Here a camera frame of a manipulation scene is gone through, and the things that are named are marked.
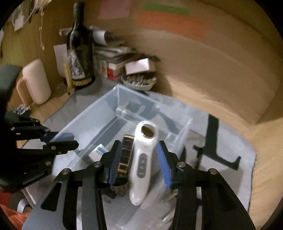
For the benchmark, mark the dark wine bottle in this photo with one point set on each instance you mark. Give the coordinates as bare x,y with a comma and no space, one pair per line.
79,55

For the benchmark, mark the stack of books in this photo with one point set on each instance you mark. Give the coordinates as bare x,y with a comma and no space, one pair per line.
110,66

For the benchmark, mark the black and gold case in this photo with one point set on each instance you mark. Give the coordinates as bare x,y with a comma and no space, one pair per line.
126,152

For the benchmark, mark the rolled paper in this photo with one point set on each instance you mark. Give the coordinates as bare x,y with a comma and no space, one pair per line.
99,34

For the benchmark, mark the orange sticky note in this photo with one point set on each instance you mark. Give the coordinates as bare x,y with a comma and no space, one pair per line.
172,25

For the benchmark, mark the clear plastic tube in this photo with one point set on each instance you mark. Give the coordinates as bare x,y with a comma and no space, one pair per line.
126,114

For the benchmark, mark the bowl of small items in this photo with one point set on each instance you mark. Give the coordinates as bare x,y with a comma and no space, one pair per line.
137,84

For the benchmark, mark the white card box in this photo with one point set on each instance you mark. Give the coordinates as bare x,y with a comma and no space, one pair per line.
138,66

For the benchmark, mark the grey mat with black print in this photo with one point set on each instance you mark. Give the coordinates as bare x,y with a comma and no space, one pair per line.
221,177

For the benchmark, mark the green sticky note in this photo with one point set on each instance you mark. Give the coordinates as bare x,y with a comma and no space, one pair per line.
165,8

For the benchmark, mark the pink sticky note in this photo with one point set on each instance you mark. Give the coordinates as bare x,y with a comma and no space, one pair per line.
113,8

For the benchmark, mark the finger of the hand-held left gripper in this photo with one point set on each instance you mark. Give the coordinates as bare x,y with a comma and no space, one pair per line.
64,146
59,136

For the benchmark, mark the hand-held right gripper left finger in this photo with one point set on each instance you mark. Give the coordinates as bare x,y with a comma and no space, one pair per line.
115,163

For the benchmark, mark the camouflage patterned item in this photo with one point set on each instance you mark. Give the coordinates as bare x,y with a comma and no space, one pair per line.
120,188

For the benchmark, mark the white handheld device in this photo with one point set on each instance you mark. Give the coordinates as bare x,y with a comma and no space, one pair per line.
142,154

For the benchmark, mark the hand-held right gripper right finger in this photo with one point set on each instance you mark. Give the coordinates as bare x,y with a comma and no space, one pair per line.
164,165

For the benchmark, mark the clear plastic storage box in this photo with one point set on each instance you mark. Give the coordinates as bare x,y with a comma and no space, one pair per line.
92,123

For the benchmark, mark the small white and blue box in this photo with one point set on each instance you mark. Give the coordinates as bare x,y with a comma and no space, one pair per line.
97,152

